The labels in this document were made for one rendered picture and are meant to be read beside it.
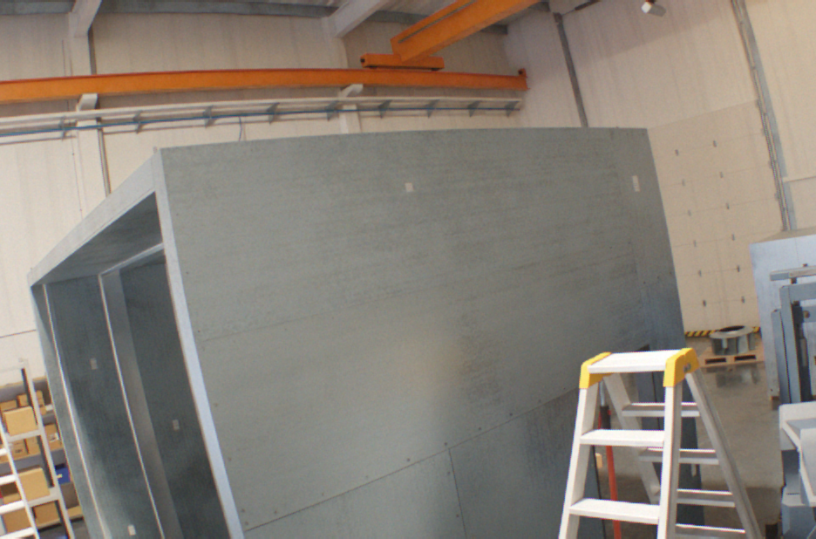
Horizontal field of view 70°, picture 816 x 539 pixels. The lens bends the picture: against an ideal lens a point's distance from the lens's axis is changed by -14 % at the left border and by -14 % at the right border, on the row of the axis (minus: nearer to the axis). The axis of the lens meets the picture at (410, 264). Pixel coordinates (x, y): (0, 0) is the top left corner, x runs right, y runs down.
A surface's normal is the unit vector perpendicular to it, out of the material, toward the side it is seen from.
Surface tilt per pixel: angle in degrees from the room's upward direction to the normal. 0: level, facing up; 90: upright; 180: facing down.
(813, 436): 42
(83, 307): 90
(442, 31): 90
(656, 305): 90
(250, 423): 90
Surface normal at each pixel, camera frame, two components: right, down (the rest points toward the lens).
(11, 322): 0.62, -0.11
